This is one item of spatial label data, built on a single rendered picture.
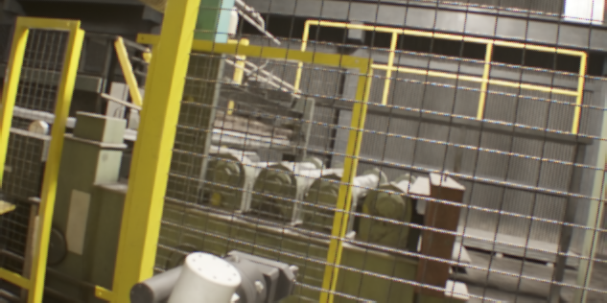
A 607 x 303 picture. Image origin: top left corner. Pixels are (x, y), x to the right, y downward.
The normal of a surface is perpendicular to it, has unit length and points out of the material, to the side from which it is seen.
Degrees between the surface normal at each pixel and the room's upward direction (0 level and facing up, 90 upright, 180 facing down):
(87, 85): 90
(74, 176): 90
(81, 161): 90
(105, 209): 90
